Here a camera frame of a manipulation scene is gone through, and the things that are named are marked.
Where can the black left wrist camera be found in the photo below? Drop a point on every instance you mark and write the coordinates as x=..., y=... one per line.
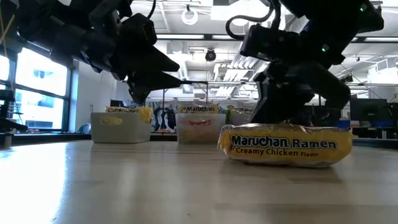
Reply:
x=140, y=29

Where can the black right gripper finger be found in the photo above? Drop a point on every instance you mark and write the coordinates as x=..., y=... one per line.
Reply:
x=276, y=107

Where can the black ceiling camera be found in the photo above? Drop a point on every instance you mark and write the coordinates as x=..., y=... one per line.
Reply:
x=210, y=55

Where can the red lime chili ramen pack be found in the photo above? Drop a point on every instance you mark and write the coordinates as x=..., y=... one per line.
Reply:
x=241, y=109

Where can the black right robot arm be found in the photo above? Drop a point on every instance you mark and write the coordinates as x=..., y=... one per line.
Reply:
x=335, y=28

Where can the large window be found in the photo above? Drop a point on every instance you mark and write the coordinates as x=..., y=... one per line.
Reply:
x=40, y=87

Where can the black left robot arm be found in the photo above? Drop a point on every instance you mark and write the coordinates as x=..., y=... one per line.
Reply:
x=56, y=34

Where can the blue desk boxes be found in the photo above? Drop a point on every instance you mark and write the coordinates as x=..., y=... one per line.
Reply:
x=343, y=124

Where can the black computer monitor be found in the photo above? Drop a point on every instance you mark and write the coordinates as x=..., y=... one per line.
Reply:
x=394, y=112
x=117, y=103
x=368, y=110

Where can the long ceiling light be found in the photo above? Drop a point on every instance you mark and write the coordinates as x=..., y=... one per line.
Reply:
x=180, y=36

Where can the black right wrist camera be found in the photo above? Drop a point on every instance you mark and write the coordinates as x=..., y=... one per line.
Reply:
x=267, y=42

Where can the yellow chicken ramen pack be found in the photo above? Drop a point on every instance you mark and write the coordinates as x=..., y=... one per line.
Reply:
x=286, y=146
x=144, y=113

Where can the black aluminium table frame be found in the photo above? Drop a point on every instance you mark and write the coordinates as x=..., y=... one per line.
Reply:
x=46, y=137

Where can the blue chair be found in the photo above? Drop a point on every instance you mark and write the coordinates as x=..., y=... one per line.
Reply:
x=84, y=128

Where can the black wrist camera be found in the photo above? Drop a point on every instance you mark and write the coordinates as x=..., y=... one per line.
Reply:
x=267, y=42
x=140, y=29

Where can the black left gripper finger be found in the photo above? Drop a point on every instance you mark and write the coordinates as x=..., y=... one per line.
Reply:
x=161, y=62
x=149, y=85

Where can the black shelf equipment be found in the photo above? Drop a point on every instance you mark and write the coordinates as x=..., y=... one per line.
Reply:
x=6, y=105

